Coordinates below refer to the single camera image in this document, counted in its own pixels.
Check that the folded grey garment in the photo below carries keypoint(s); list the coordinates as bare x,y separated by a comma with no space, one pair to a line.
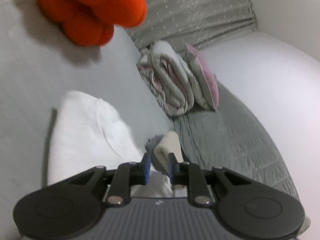
151,143

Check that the folded grey pink quilt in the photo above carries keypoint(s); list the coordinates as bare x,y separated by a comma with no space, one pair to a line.
172,80

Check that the grey quilted blanket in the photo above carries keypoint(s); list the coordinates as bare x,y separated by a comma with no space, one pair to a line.
237,142

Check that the white sweatshirt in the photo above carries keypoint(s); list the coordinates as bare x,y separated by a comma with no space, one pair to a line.
85,135

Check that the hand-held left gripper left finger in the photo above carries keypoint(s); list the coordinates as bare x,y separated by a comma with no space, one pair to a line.
147,168

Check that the orange pumpkin plush pillow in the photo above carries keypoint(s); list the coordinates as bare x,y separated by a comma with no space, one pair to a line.
90,7

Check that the grey star-print curtain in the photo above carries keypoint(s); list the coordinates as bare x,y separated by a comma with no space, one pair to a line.
195,7

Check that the grey bed sheet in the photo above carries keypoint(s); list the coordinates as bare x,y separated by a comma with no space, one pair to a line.
25,80

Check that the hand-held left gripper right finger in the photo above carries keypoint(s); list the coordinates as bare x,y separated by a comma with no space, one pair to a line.
171,167

